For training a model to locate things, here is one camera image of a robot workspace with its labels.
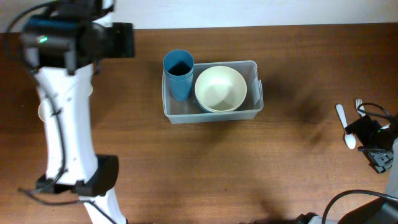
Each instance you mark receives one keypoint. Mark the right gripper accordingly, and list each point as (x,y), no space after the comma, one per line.
(362,127)

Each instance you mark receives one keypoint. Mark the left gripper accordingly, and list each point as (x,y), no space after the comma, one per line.
(124,39)

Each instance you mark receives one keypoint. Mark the white plastic spoon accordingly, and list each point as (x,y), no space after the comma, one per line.
(350,140)

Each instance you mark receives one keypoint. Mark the white plastic fork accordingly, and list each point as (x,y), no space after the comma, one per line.
(360,107)

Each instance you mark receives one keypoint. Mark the blue cup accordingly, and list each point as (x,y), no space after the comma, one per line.
(180,89)
(178,64)

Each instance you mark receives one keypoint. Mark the cream cup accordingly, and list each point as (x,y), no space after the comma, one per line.
(41,110)

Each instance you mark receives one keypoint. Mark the blue bowl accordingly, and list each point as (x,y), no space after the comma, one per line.
(203,109)

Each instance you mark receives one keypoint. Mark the cream bowl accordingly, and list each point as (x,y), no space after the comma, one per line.
(215,103)
(220,80)

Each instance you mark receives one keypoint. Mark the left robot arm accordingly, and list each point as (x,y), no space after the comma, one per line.
(62,47)

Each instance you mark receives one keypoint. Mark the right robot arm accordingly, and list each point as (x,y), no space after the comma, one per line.
(381,210)

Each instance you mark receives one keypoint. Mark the clear plastic storage container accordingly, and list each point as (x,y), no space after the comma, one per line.
(181,112)

